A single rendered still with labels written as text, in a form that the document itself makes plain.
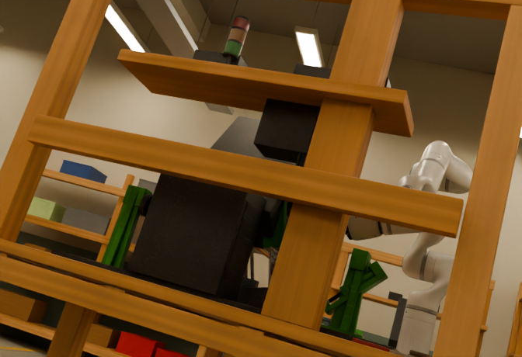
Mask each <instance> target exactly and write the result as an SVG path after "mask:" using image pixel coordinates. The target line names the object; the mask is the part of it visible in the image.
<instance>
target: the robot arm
mask: <svg viewBox="0 0 522 357"><path fill-rule="evenodd" d="M472 176H473V173H472V170H471V169H470V168H469V167H468V166H467V165H466V164H465V163H464V162H463V161H462V160H461V159H459V158H457V157H455V156H454V155H453V154H452V153H451V149H450V147H449V146H448V145H447V144H446V143H445V142H443V141H441V140H436V141H434V142H432V143H431V144H429V145H428V146H427V148H426V150H425V151H424V153H423V156H422V158H421V160H420V162H418V163H416V164H414V165H413V166H412V168H411V170H410V172H409V175H406V176H404V177H402V178H401V179H400V180H399V182H398V185H397V186H401V187H405V188H409V189H416V190H420V191H424V192H431V193H436V194H437V191H441V192H449V193H455V194H463V193H467V192H468V191H469V189H470V186H471V182H472ZM411 233H419V235H418V237H417V239H416V240H415V242H414V243H413V244H412V246H411V247H410V248H409V250H408V251H407V252H406V253H405V256H404V258H403V259H402V271H403V272H404V273H405V274H406V275H407V276H408V277H410V278H413V279H418V280H422V281H425V282H431V283H434V285H433V286H432V287H431V288H429V289H424V290H418V291H414V292H411V293H410V294H409V296H408V299H407V302H406V306H405V312H404V316H403V319H402V326H401V329H400V333H399V337H398V343H397V347H396V349H397V350H398V351H399V352H401V353H403V354H409V351H410V350H413V351H417V352H422V353H425V354H427V355H429V351H430V344H431V341H432V337H433V330H434V326H435V322H436V319H437V312H438V308H439V306H440V302H441V300H442V299H443V298H444V296H445V295H446V294H447V288H448V284H449V281H450V277H451V270H452V267H453V263H454V256H451V255H445V254H442V253H438V252H434V251H428V250H427V248H429V247H432V246H434V245H436V244H438V243H440V242H441V241H442V240H443V239H444V238H445V236H441V235H438V234H431V233H427V232H424V231H420V230H413V229H410V228H406V227H400V226H396V225H392V224H386V223H382V222H378V221H375V220H368V219H364V218H361V217H355V216H350V218H349V221H348V224H347V228H346V233H345V235H347V237H348V238H349V240H355V241H360V240H367V239H371V238H375V237H380V236H382V234H384V235H385V236H386V235H394V234H411Z"/></svg>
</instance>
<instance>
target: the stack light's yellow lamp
mask: <svg viewBox="0 0 522 357"><path fill-rule="evenodd" d="M245 37H246V33H245V31H243V30H242V29H238V28H233V29H231V32H230V34H229V37H228V41H235V42H237V43H240V44H241V45H242V46H243V43H244V41H245ZM228 41H227V42H228Z"/></svg>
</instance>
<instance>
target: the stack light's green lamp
mask: <svg viewBox="0 0 522 357"><path fill-rule="evenodd" d="M241 50H242V45H241V44H240V43H237V42H235V41H228V42H227V43H226V46H225V49H224V53H223V57H227V56H231V57H233V58H234V59H238V57H239V55H240V53H241Z"/></svg>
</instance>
